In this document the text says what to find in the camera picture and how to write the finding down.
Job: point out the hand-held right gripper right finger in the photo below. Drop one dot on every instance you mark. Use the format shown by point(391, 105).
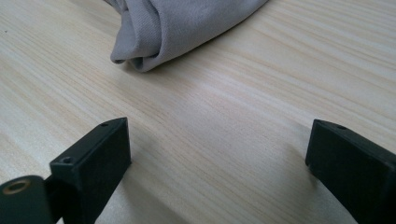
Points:
point(355, 168)

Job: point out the grey cloth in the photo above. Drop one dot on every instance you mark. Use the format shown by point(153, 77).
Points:
point(174, 28)

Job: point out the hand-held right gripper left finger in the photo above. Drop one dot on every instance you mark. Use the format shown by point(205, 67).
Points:
point(93, 161)

